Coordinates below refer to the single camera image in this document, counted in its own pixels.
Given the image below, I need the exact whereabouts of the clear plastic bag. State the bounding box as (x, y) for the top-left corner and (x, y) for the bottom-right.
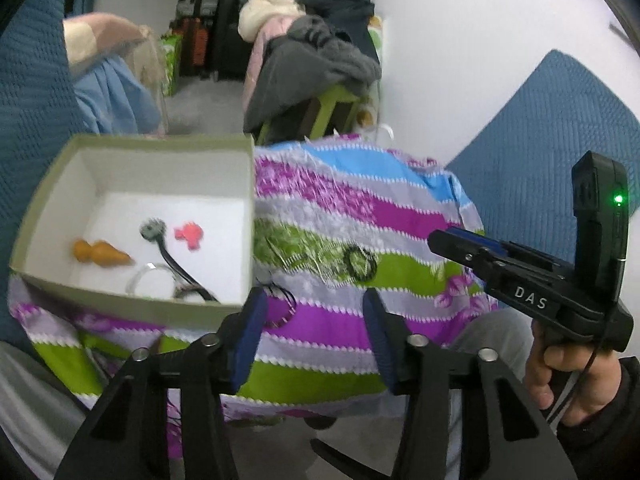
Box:
(132, 25), (168, 136)

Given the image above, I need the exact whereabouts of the person's right forearm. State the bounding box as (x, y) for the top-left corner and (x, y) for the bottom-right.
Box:
(552, 355), (640, 480)

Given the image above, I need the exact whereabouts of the green shopping bag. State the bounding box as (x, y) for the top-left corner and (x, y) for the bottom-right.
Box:
(160, 32), (183, 98)

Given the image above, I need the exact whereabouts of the navy jacket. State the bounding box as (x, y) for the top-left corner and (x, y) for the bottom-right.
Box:
(290, 0), (376, 61)

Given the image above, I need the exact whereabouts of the white cardboard box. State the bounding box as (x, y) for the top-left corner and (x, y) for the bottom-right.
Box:
(9, 132), (257, 328)

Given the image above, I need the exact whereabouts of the colourful striped floral cloth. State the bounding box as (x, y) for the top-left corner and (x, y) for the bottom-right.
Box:
(10, 132), (501, 461)

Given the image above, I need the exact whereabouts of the person's right hand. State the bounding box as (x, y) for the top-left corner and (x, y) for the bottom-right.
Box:
(525, 317), (623, 423)

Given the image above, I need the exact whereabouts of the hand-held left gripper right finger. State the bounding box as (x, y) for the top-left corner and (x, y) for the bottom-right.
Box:
(362, 287), (578, 480)

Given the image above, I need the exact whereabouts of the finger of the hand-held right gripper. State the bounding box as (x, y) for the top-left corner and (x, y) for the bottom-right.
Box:
(445, 226), (566, 268)
(427, 229), (501, 281)

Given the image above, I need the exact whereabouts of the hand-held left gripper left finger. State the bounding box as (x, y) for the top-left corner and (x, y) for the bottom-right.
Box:
(52, 286), (269, 480)

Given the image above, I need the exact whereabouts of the green plastic stool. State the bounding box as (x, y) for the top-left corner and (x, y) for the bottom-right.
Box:
(255, 85), (363, 146)

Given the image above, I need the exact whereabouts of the pink charm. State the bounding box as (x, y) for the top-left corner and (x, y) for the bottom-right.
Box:
(173, 221), (205, 249)

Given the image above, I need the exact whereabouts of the grey fleece garment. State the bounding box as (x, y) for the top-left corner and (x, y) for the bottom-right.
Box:
(242, 15), (383, 133)

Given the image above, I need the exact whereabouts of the white bag handle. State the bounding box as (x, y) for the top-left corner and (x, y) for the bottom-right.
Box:
(365, 122), (396, 143)

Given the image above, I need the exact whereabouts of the pink and cream quilt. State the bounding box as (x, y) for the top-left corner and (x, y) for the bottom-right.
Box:
(64, 12), (151, 78)

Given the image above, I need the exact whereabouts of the person's left leg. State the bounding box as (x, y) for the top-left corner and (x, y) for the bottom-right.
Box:
(0, 340), (106, 480)

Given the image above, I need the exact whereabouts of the light blue bed sheet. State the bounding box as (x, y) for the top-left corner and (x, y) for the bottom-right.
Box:
(72, 52), (163, 136)

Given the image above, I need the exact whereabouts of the dark beaded bracelet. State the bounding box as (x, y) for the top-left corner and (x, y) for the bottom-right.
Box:
(260, 282), (301, 331)

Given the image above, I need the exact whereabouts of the clear plastic bangle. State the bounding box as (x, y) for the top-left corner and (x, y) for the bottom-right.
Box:
(125, 262), (176, 296)

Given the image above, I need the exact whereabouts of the red and black suitcase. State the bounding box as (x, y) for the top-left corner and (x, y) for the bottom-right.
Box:
(177, 16), (213, 78)

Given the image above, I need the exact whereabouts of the cream plush garment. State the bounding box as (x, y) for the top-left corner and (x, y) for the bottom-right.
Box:
(238, 0), (306, 38)

